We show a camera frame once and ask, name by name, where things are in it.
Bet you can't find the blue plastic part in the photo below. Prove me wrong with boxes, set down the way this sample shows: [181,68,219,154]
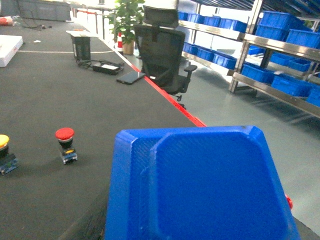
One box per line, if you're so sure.
[104,126,301,240]

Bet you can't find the stainless steel shelf rack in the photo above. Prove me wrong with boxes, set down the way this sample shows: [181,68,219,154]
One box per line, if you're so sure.
[179,0,320,118]

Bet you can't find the black smartphone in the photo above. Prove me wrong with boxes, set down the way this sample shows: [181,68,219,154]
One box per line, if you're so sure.
[116,71,146,85]

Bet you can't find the black power adapter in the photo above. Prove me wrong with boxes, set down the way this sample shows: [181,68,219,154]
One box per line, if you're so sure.
[92,63,123,76]

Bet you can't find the black office chair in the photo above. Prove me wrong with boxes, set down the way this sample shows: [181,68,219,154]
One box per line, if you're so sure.
[134,5,197,96]

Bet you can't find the small orange traffic cone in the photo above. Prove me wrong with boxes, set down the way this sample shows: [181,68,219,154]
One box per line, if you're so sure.
[117,32,124,55]

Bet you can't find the red mushroom push button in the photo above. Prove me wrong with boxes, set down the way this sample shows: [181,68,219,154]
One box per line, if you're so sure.
[55,127,78,165]

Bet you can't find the black table mat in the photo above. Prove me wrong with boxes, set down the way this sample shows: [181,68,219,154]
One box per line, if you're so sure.
[0,21,199,240]

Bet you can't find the potted green plant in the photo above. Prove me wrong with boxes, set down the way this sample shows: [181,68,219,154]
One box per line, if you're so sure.
[108,0,145,55]

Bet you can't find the black upright box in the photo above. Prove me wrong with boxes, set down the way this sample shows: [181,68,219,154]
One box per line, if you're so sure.
[66,30,99,61]

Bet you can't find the yellow mushroom push button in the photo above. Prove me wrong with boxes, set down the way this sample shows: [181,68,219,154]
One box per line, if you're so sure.
[0,134,18,176]

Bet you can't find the white flat box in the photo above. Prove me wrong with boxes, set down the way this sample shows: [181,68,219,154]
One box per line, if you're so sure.
[0,35,23,68]

